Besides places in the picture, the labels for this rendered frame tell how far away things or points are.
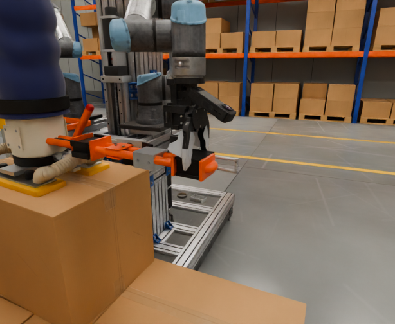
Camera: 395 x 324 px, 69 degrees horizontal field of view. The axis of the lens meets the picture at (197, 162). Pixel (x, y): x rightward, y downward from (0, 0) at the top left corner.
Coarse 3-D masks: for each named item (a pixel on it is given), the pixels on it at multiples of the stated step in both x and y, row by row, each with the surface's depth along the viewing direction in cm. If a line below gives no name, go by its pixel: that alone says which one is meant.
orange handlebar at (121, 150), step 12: (72, 120) 125; (48, 144) 93; (60, 144) 89; (108, 144) 85; (120, 144) 83; (108, 156) 81; (120, 156) 78; (132, 156) 76; (156, 156) 74; (168, 156) 76; (216, 168) 69
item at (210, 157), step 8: (192, 152) 72; (200, 152) 72; (208, 152) 72; (176, 160) 70; (192, 160) 67; (200, 160) 66; (208, 160) 68; (176, 168) 71; (192, 168) 68; (200, 168) 66; (184, 176) 69; (192, 176) 68; (200, 176) 67; (208, 176) 70
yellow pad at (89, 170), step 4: (96, 164) 104; (100, 164) 105; (104, 164) 105; (108, 164) 106; (84, 168) 100; (88, 168) 100; (92, 168) 100; (96, 168) 101; (100, 168) 102; (104, 168) 104; (76, 172) 101; (80, 172) 100; (84, 172) 99; (88, 172) 98; (92, 172) 99; (96, 172) 101
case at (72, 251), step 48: (0, 192) 86; (96, 192) 86; (144, 192) 105; (0, 240) 89; (48, 240) 76; (96, 240) 87; (144, 240) 109; (0, 288) 99; (48, 288) 83; (96, 288) 90
